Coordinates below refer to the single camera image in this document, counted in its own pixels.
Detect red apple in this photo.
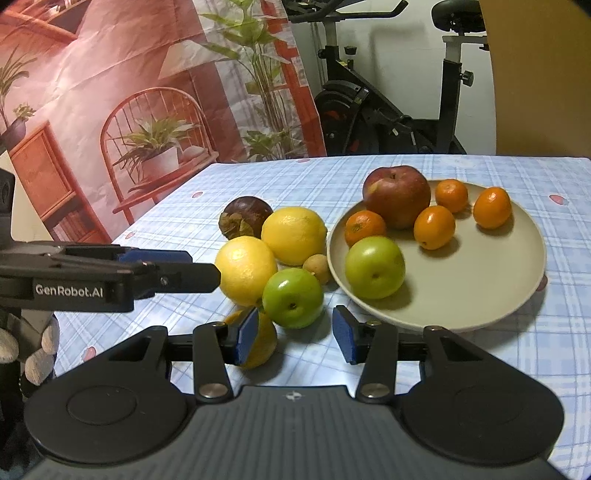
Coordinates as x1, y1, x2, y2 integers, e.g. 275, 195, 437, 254
362, 165, 432, 230

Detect person's left hand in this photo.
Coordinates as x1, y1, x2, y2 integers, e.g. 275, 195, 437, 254
0, 311, 62, 400

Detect orange tangerine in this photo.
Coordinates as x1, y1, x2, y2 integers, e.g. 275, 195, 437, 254
435, 179, 469, 214
344, 210, 387, 247
473, 186, 513, 230
414, 205, 456, 251

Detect small tan longan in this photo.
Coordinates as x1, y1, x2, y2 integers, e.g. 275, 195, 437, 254
302, 254, 332, 285

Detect dark purple mangosteen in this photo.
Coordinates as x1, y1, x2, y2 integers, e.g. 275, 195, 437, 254
219, 196, 274, 241

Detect yellow lemon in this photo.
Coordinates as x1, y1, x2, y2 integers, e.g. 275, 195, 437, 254
214, 236, 279, 308
261, 207, 328, 267
223, 308, 279, 370

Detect green apple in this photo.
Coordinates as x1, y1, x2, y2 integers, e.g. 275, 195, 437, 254
262, 268, 324, 329
345, 236, 406, 300

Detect black exercise bike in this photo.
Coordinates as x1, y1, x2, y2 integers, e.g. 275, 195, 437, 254
281, 0, 490, 155

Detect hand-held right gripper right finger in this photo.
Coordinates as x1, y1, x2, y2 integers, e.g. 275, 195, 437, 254
331, 305, 498, 404

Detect beige plate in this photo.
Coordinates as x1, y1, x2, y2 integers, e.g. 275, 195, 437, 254
326, 179, 547, 334

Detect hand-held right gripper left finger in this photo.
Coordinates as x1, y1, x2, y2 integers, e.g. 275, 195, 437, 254
95, 306, 260, 403

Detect brown wooden panel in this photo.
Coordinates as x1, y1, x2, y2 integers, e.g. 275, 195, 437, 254
478, 0, 591, 158

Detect blue checked tablecloth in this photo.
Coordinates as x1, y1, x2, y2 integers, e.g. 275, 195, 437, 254
53, 154, 591, 480

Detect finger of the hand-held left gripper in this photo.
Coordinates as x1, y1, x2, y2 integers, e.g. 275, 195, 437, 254
133, 261, 222, 300
117, 247, 193, 266

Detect printed backdrop cloth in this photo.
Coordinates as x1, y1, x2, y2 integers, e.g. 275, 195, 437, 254
0, 0, 328, 252

